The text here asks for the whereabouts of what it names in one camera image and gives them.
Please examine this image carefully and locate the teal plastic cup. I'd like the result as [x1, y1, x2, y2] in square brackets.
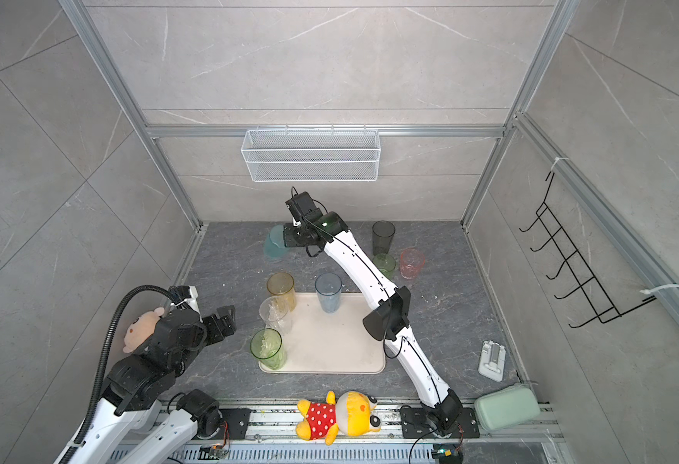
[263, 224, 289, 261]

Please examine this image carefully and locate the tall green plastic cup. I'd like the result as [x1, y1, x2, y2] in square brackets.
[250, 328, 287, 370]

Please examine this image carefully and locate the clear plastic cup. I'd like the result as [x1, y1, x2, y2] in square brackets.
[259, 296, 293, 334]

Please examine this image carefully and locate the blue plastic cup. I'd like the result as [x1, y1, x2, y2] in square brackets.
[314, 273, 343, 313]

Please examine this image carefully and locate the tall amber plastic cup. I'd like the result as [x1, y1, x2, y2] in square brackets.
[266, 272, 297, 311]

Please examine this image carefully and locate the dark grey plastic cup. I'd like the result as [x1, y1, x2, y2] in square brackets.
[372, 220, 395, 255]

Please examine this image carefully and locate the beige plastic tray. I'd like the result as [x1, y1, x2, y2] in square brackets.
[259, 293, 386, 375]

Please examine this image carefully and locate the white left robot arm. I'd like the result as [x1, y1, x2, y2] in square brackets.
[57, 284, 236, 463]

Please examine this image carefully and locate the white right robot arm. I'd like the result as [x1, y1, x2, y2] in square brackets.
[283, 189, 463, 436]

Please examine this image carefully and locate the pink boy plush doll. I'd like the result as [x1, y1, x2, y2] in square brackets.
[123, 307, 165, 354]

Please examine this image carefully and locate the short green plastic cup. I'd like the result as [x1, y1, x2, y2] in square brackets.
[373, 253, 397, 280]

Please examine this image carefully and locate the pink plastic cup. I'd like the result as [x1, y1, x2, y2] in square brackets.
[399, 249, 426, 280]

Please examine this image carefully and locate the yellow bear plush toy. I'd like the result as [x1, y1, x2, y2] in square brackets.
[295, 391, 381, 446]

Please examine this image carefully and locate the mint green pouch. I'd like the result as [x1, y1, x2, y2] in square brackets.
[474, 384, 540, 431]

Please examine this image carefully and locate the white wire mesh basket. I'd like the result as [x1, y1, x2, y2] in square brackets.
[241, 129, 382, 183]

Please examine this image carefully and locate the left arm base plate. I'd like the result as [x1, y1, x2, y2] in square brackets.
[214, 408, 251, 441]

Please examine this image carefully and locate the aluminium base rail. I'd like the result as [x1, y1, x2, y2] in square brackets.
[80, 398, 567, 448]

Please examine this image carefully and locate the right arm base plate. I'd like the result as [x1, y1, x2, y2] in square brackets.
[399, 405, 481, 439]

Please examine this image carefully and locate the black wire hook rack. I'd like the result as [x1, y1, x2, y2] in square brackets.
[518, 172, 658, 329]

